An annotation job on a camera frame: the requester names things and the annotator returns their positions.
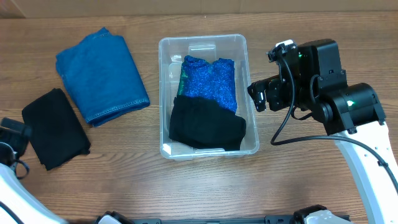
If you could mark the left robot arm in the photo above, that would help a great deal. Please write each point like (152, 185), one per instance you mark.
(17, 204)

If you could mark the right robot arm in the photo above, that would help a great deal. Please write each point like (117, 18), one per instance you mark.
(311, 79)

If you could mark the blue sequin sparkly garment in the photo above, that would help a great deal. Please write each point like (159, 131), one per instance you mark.
(212, 81)

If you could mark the clear plastic storage bin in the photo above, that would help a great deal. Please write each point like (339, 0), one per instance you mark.
(172, 51)

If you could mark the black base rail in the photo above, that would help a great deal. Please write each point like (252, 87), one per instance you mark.
(313, 214)

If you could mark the black cloth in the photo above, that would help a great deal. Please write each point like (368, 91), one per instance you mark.
(57, 135)

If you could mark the black garment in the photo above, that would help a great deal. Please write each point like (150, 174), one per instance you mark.
(204, 124)

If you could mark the blue denim garment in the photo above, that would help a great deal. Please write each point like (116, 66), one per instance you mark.
(101, 77)

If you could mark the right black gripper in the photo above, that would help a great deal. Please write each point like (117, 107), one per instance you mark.
(280, 88)

